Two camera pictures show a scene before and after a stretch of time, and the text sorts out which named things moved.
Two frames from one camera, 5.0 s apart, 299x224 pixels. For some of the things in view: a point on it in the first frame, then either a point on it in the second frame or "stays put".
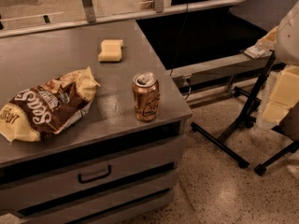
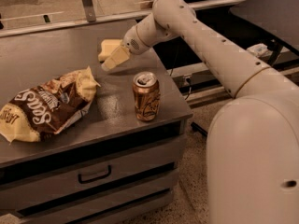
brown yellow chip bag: (49, 108) stays put
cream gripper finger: (285, 95) → (120, 55)
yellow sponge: (110, 50) stays put
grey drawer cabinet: (105, 167) stays put
